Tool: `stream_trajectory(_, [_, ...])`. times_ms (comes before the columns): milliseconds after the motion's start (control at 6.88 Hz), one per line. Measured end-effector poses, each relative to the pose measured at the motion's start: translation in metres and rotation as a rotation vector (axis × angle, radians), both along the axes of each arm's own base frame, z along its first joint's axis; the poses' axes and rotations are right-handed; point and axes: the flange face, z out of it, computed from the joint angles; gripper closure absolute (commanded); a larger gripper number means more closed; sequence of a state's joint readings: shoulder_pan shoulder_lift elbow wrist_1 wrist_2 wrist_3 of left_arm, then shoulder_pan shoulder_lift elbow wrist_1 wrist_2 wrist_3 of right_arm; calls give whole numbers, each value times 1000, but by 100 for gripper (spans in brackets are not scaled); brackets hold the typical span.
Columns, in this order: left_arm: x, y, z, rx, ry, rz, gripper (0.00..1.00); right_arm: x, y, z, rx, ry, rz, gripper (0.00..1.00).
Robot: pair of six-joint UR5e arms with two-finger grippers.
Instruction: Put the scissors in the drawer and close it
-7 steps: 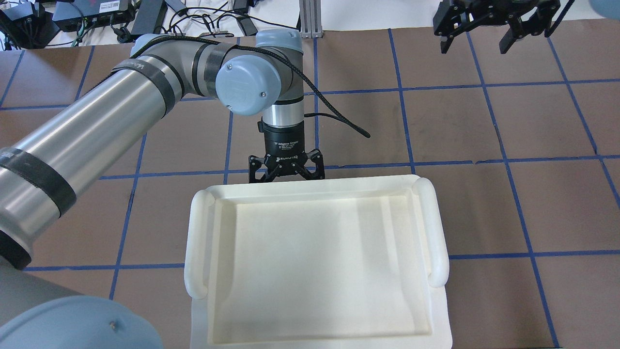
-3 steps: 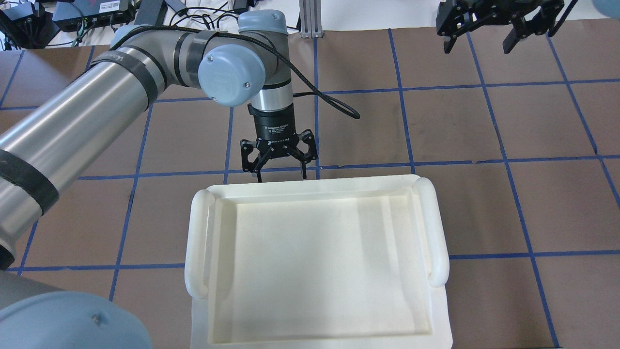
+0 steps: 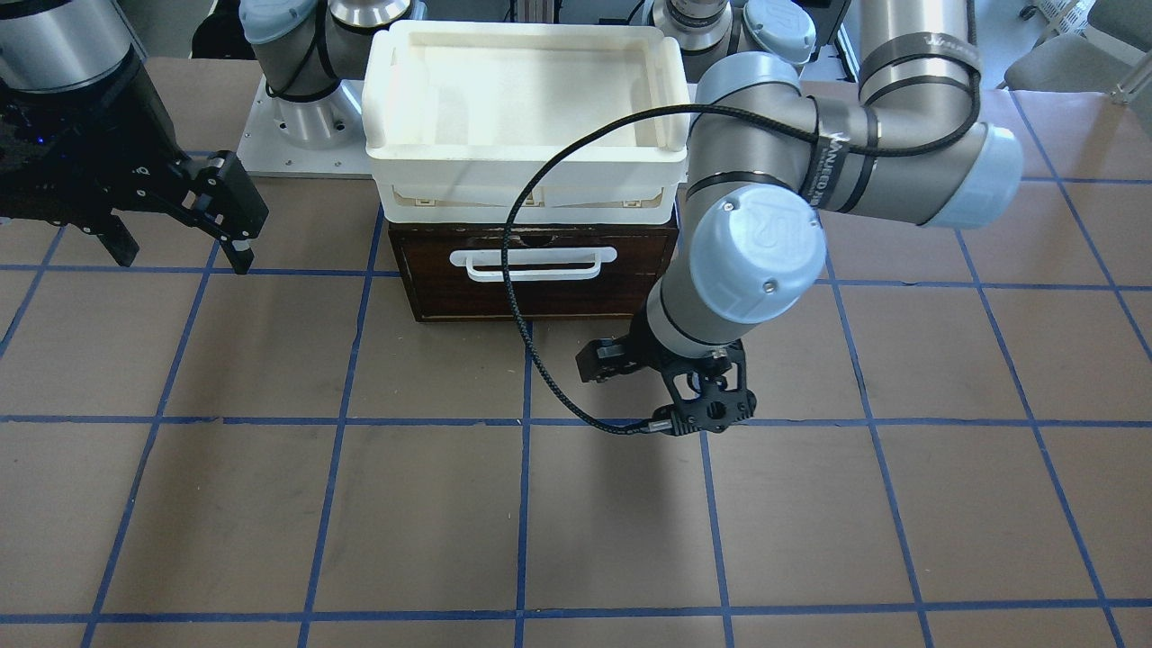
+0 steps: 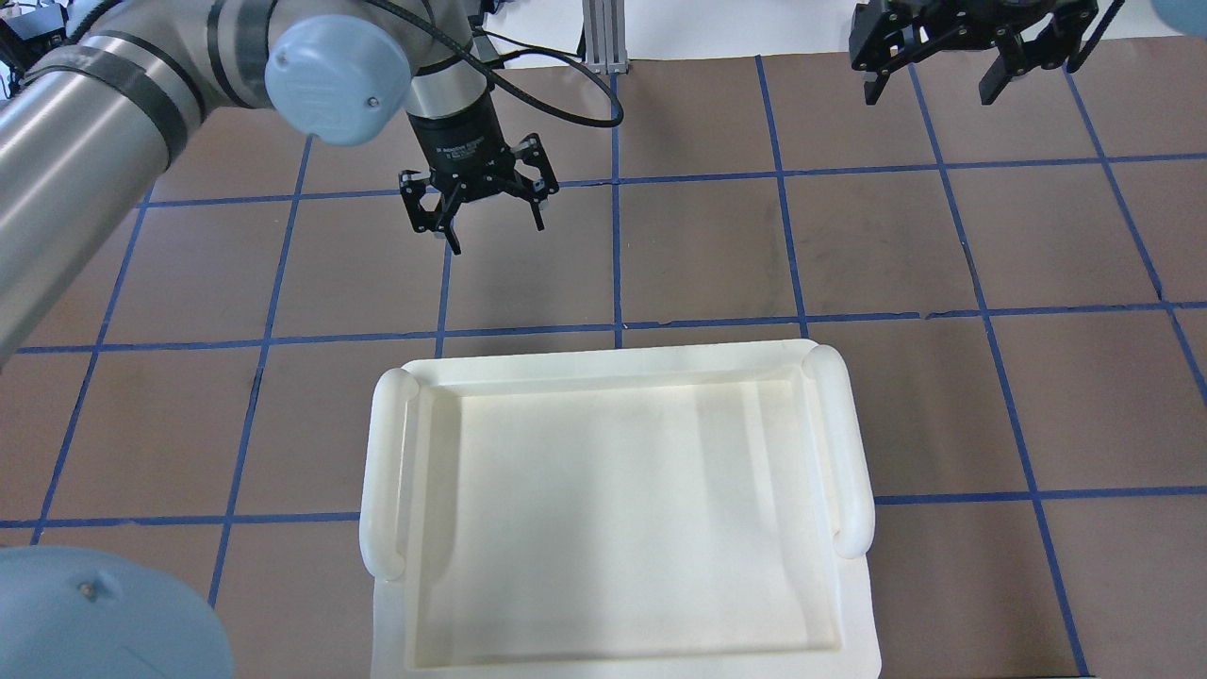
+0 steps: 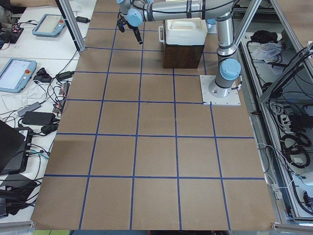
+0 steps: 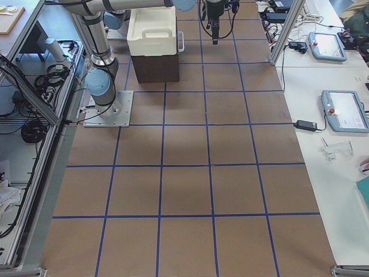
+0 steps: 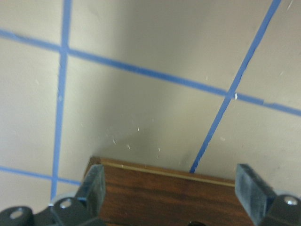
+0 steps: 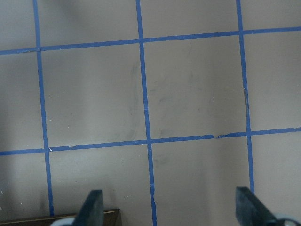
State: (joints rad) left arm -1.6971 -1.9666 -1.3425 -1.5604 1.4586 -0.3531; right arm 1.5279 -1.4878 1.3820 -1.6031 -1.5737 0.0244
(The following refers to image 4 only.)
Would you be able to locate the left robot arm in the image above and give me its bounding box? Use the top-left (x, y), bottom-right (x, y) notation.
top-left (2, 1), bottom-right (559, 678)

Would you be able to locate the aluminium frame post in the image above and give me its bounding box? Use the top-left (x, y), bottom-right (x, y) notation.
top-left (581, 0), bottom-right (631, 75)

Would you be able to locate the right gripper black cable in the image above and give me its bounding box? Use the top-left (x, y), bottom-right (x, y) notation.
top-left (1066, 0), bottom-right (1129, 75)

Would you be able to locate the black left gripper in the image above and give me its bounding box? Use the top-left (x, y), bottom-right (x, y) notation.
top-left (398, 93), bottom-right (560, 257)

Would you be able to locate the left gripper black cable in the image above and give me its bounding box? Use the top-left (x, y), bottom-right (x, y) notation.
top-left (363, 0), bottom-right (625, 131)

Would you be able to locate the white plastic tray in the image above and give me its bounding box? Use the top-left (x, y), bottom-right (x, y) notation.
top-left (358, 339), bottom-right (881, 678)

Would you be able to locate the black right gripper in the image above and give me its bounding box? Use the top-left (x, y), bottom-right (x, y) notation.
top-left (849, 1), bottom-right (1100, 105)

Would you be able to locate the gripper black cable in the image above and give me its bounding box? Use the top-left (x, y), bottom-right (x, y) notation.
top-left (1066, 0), bottom-right (1129, 75)
top-left (363, 0), bottom-right (625, 131)

